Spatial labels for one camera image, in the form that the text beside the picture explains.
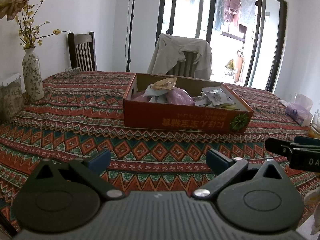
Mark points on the floral ceramic vase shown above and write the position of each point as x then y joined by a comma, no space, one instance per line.
32,77

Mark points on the small floral pouch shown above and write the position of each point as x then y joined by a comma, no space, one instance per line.
72,71

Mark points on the slatted wooden chair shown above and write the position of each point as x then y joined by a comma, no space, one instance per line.
186,65

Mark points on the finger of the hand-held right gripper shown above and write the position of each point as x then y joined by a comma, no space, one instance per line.
277,146
303,140

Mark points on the blue hanging shirt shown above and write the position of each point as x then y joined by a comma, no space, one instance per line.
220,7

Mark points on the purple tissue pack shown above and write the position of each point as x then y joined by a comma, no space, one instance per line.
297,112

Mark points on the orange white snack packet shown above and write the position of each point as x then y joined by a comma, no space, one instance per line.
165,83

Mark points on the maroon hanging jacket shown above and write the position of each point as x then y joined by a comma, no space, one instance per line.
232,5

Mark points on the yellow balcony object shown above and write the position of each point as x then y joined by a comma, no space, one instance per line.
229,64

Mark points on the orange cardboard box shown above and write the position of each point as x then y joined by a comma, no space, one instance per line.
180,117

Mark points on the pale blue hanging garment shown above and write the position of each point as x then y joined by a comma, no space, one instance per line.
247,7

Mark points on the purple snack packet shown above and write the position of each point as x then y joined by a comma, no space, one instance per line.
180,97

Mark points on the dark wooden chair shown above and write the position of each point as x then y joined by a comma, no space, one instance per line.
82,38

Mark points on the pink artificial flowers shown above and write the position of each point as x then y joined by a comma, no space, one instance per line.
15,5

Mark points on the black sliding door frame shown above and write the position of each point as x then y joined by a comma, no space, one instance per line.
278,42

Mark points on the glass cup with amber drink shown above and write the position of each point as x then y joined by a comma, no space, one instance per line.
315,127

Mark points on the black light stand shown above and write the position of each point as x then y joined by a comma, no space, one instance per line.
132,15

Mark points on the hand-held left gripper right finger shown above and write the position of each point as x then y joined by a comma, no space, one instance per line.
217,160

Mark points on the pile of assorted snack bags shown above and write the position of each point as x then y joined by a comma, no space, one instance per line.
215,96

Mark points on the beige jacket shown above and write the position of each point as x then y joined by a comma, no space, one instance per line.
170,50

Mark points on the brown balcony cylinder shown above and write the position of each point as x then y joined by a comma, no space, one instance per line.
238,67

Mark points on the yellow-green snack packet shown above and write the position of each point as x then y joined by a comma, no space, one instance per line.
228,106

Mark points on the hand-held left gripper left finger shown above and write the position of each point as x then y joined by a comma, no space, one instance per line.
100,160

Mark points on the clear storage jar white lid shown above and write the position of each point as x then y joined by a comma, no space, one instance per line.
11,100

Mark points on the yellow flower branches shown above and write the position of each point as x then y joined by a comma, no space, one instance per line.
28,38

